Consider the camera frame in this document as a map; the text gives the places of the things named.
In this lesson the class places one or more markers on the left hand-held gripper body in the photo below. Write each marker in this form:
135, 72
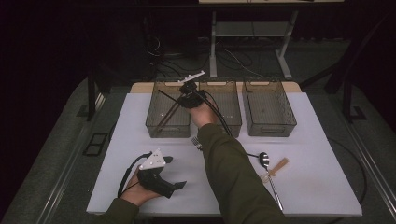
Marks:
152, 179

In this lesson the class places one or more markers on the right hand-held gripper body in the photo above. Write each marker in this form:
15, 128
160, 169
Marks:
194, 98

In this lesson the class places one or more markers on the smoky transparent plastic bin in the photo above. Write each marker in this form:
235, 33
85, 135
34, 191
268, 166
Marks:
267, 109
230, 102
168, 127

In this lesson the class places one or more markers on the metal spoon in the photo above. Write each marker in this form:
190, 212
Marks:
264, 159

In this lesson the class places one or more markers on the person's right hand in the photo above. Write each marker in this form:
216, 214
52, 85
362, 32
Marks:
204, 115

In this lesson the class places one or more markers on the person's left hand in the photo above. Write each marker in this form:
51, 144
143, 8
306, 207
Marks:
137, 193

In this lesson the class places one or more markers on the white metal desk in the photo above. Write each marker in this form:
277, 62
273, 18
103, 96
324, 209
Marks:
213, 46

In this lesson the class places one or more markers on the black metal stand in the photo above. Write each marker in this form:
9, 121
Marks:
91, 99
348, 93

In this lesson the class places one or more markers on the white table cover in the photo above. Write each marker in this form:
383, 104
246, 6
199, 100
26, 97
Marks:
311, 186

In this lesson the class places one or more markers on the aluminium floor rail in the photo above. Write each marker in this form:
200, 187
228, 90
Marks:
62, 186
370, 168

